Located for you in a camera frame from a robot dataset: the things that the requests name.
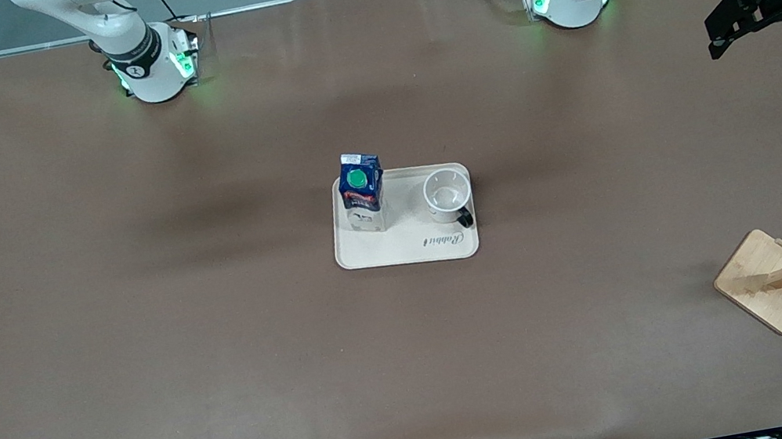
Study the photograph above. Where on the blue white milk carton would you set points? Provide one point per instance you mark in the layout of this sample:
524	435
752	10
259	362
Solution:
361	185

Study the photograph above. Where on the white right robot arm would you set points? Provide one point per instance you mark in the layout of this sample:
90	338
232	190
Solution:
132	48

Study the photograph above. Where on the cream tray with rabbit print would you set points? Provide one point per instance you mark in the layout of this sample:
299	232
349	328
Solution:
411	244

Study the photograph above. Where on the brown table cover mat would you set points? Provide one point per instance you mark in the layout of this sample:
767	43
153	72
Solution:
153	410

